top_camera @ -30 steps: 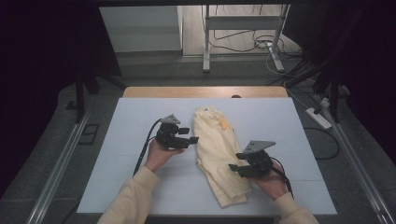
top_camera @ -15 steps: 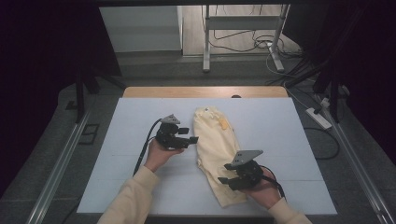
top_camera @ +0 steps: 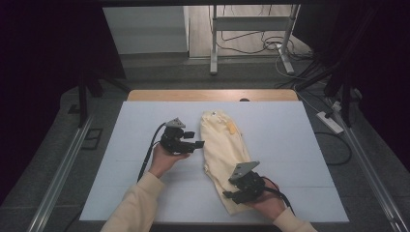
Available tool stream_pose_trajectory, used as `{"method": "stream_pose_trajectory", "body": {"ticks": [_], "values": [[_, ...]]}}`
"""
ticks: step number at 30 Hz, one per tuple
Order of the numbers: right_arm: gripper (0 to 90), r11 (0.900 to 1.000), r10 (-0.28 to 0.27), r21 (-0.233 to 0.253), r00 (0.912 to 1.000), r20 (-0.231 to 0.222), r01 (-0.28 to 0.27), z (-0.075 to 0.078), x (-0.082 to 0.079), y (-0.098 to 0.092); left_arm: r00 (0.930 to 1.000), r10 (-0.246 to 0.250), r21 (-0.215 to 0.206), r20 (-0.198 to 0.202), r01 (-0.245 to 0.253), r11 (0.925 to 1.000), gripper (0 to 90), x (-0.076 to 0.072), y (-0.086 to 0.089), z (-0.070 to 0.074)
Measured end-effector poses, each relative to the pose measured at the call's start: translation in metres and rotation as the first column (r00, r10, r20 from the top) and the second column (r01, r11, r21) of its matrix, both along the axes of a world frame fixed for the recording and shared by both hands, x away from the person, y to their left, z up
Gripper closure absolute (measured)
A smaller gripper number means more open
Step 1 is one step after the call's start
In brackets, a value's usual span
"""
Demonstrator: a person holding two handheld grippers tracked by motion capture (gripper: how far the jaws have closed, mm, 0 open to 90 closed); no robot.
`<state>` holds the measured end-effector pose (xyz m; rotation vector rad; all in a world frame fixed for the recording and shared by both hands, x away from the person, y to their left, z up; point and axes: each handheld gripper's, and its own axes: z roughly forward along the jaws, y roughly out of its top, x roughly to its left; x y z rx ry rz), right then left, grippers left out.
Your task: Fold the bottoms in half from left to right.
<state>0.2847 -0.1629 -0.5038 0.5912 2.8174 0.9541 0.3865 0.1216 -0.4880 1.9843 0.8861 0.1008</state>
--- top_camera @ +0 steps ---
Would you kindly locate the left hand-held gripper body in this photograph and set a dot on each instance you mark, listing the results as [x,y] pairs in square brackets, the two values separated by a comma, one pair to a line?
[172,141]

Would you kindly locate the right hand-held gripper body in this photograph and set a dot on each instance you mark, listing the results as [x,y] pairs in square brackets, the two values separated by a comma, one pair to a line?
[253,187]

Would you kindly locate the cream baby romper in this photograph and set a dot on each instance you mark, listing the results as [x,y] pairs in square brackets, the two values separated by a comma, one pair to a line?
[222,148]

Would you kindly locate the person's left hand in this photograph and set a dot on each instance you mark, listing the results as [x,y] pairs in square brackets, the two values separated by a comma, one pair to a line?
[164,161]

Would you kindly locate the person's right hand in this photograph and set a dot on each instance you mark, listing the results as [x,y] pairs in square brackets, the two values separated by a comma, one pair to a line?
[269,206]

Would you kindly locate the wooden table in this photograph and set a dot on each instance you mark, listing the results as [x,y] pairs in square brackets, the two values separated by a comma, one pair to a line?
[193,95]

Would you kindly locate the pale blue table mat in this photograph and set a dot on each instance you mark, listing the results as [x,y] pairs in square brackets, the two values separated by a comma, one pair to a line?
[283,145]

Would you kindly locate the black metal stand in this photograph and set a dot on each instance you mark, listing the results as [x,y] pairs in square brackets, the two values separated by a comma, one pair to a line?
[338,80]
[84,96]

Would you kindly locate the white power strip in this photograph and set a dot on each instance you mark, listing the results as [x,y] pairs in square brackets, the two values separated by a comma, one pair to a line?
[329,122]

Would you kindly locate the white panel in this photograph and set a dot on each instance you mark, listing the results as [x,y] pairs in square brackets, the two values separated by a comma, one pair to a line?
[145,29]

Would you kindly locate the aluminium floor rail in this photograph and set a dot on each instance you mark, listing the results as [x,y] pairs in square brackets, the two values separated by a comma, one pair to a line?
[61,177]
[370,174]

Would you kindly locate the white metal desk frame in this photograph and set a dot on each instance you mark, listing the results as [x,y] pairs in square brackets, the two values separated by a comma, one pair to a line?
[251,23]

